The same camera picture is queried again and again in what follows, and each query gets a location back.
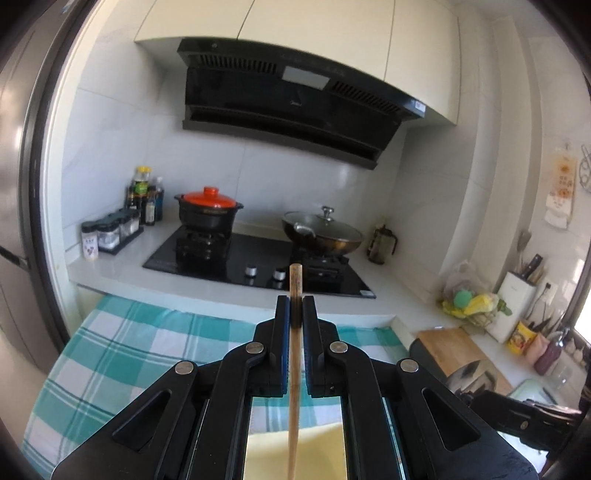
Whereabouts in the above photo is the dark glass french press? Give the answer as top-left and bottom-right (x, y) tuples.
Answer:
(367, 225), (398, 265)

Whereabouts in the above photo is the spice jar rack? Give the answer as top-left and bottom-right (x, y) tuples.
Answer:
(95, 209), (143, 255)

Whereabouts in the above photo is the light green tray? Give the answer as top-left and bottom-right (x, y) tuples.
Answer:
(509, 379), (560, 405)

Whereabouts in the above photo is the sauce bottles group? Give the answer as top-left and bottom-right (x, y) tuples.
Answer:
(124, 166), (164, 226)

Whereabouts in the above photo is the wire trivet on wall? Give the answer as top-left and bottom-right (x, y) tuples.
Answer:
(578, 144), (591, 193)

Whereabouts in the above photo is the wooden chopstick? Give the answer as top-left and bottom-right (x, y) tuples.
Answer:
(287, 263), (303, 480)

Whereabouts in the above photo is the grey double-door refrigerator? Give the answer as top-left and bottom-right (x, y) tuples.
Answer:
(1, 1), (67, 373)

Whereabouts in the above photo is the plastic bag with produce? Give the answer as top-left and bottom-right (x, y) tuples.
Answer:
(440, 260), (513, 328)

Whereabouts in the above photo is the teal white plaid tablecloth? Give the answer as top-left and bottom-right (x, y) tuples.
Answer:
(21, 295), (408, 479)

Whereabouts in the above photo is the black clay pot red lid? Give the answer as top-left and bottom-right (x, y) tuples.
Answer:
(174, 186), (243, 237)

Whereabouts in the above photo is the black gas stove top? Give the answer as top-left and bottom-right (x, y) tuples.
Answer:
(143, 226), (377, 299)

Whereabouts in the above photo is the steel fork on tray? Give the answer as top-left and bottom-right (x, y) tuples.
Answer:
(541, 387), (558, 405)

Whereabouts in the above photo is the black mat under board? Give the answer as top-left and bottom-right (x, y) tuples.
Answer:
(409, 339), (464, 395)

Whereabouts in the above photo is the white knife block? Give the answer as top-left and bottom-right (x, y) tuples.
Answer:
(486, 272), (537, 343)

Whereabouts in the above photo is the wooden cutting board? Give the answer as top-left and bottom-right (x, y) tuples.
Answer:
(416, 328), (513, 395)

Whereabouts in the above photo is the purple soap bottle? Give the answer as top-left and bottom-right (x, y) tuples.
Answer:
(534, 327), (569, 376)

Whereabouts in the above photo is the yellow snack packet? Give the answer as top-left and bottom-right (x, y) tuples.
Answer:
(507, 321), (537, 356)

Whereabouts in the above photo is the black range hood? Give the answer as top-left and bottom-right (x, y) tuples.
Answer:
(177, 37), (427, 170)

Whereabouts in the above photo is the wall calendar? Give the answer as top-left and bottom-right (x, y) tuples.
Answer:
(544, 143), (577, 230)

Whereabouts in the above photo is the white spice jar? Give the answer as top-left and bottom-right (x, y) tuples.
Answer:
(81, 221), (99, 261)

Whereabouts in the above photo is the cream utensil holder box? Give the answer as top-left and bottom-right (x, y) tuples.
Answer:
(243, 421), (349, 480)

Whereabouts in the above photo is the wok with glass lid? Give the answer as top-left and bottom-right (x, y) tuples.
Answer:
(281, 206), (363, 257)

